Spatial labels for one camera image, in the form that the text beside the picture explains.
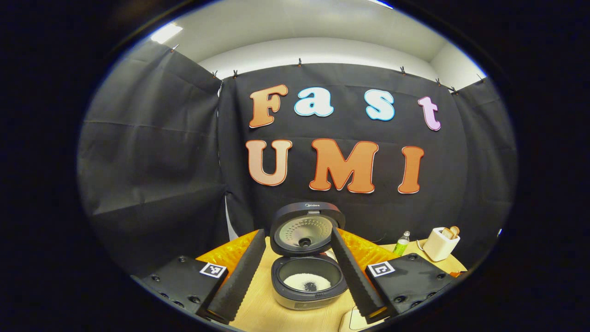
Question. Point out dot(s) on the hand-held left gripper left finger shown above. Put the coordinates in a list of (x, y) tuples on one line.
[(239, 281)]

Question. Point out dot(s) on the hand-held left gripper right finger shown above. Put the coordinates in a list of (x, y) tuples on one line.
[(357, 281)]

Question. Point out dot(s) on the clear plastic rice container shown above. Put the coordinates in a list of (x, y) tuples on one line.
[(345, 318)]

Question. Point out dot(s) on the white rice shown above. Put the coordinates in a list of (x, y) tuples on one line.
[(297, 280)]

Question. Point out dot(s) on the black rice cooker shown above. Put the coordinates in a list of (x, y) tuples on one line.
[(295, 302)]

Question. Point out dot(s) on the green label drink bottle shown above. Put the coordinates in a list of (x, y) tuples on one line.
[(401, 246)]

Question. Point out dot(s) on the white toaster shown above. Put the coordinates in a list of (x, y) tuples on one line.
[(438, 246)]

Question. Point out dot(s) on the toast bread slice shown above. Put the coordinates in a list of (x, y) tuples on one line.
[(455, 230), (446, 234)]

